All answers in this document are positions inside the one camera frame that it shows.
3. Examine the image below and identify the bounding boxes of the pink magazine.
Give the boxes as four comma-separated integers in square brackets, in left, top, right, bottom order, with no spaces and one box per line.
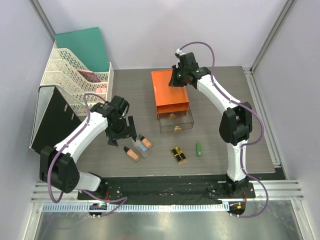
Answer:
[77,69,101,83]

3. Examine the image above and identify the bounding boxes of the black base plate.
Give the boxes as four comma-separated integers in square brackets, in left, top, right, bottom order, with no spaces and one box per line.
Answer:
[91,175,256,205]

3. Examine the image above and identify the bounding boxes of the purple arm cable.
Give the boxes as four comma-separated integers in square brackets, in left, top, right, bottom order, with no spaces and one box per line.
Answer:
[47,93,129,217]
[178,41,270,219]

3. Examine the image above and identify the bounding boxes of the gold black lipstick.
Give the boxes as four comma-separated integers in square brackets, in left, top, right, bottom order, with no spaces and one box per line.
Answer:
[170,146,183,156]
[174,153,187,164]

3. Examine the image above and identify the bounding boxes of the black binder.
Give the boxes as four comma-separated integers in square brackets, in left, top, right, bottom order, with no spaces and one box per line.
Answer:
[29,85,81,154]

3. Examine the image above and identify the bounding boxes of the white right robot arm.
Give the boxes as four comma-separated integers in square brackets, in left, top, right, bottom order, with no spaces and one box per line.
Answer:
[168,49,253,198]

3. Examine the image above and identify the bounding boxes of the clear drawer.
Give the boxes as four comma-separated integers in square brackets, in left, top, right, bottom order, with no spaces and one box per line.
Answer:
[158,109,194,133]
[156,102,189,119]

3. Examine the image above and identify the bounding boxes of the white mesh file organizer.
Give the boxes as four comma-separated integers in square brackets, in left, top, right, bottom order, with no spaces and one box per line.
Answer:
[40,45,114,116]

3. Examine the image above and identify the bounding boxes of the white slotted cable duct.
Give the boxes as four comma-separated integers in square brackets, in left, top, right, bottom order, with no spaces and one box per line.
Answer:
[42,201,230,213]

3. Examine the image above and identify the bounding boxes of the teal folder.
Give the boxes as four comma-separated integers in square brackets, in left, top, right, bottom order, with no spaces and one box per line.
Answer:
[54,27,110,72]

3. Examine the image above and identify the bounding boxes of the green lipstick tube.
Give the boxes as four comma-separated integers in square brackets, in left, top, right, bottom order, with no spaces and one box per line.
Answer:
[195,142,202,157]

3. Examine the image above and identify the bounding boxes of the peach foundation bottle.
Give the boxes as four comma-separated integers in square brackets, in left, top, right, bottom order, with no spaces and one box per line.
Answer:
[138,134,153,150]
[123,146,140,163]

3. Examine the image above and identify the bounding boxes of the orange drawer cabinet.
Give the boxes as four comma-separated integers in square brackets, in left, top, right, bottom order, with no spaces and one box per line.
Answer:
[151,69,189,120]

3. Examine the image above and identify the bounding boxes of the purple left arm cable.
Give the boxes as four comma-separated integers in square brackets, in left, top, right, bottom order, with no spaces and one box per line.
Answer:
[47,93,129,217]

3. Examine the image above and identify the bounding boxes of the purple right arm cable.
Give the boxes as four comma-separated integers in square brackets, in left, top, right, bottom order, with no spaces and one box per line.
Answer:
[178,41,270,219]

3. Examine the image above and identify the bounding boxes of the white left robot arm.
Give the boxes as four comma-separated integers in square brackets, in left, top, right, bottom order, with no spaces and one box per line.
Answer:
[39,95,137,200]

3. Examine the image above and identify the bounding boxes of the pink sticky notes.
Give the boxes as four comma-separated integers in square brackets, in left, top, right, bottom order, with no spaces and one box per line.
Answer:
[95,87,107,94]

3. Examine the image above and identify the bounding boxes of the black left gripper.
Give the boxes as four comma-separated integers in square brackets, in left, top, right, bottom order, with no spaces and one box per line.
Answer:
[105,115,136,147]

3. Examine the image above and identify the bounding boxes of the clear blue label bottle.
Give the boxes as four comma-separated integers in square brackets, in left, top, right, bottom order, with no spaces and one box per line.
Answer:
[131,139,150,159]

